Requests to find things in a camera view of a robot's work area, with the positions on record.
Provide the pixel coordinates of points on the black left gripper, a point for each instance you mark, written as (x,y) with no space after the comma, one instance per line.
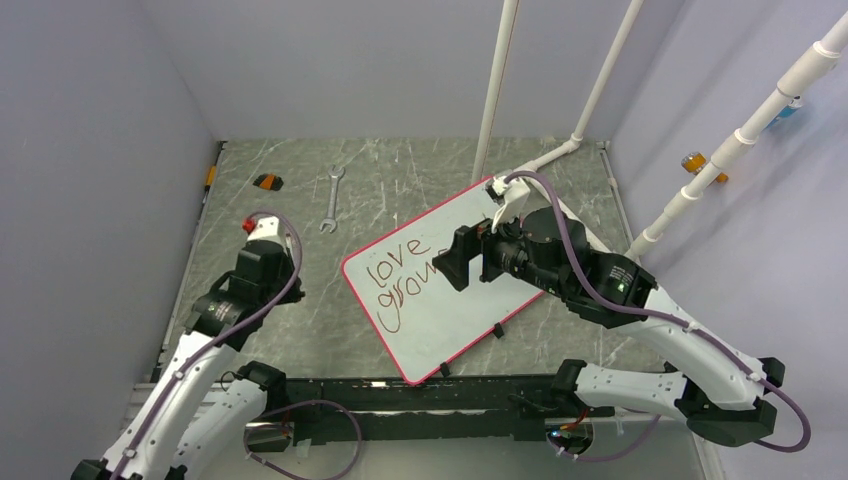
(287,264)

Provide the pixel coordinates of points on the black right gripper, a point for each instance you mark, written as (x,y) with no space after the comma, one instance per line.
(468,243)

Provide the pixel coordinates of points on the pink framed whiteboard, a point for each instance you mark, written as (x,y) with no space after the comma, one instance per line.
(421,320)

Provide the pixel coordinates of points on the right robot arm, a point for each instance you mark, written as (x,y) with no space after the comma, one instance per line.
(717,392)

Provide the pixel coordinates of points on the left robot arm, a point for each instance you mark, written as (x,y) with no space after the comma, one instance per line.
(169,438)

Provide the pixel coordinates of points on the black whiteboard clip right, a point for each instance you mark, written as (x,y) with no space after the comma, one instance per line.
(498,331)

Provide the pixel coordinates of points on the orange black tool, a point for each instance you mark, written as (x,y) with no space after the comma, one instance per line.
(268,181)

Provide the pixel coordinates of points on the yellow black screwdriver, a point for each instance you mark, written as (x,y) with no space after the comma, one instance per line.
(211,172)

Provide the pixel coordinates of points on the silver wrench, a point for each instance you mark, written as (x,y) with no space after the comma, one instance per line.
(329,222)

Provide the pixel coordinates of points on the white PVC pipe right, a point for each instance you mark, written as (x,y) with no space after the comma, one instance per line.
(818,60)

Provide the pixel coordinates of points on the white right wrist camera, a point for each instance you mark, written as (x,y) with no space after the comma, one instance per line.
(511,196)

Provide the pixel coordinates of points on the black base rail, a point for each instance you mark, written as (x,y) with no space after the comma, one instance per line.
(519,407)

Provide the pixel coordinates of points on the white PVC pipe frame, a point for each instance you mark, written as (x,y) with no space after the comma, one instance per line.
(570,66)

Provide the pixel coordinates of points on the orange wall knob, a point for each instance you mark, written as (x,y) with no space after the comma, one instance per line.
(695,162)

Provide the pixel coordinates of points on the blue wall clip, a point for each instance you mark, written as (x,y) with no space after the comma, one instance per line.
(794,105)

